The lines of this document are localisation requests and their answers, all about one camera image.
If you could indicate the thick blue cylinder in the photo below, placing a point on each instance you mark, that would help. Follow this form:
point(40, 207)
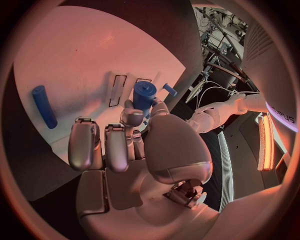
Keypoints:
point(143, 95)

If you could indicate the workshop equipment rack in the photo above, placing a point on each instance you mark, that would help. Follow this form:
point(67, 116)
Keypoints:
point(218, 31)

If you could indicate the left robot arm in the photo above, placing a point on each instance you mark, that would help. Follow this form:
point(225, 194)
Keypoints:
point(225, 108)

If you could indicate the long blue cylinder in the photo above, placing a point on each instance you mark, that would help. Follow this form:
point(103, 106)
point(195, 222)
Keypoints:
point(44, 106)

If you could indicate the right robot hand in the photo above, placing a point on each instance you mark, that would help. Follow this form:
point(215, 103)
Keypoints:
point(173, 146)

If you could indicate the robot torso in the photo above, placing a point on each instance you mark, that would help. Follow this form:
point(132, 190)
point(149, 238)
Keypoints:
point(276, 75)

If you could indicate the small blue peg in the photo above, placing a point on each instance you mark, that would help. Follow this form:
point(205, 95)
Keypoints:
point(170, 89)

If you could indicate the white task board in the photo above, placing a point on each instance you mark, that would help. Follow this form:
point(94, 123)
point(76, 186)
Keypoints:
point(82, 56)

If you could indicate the glowing light bar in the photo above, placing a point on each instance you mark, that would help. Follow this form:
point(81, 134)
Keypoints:
point(266, 142)

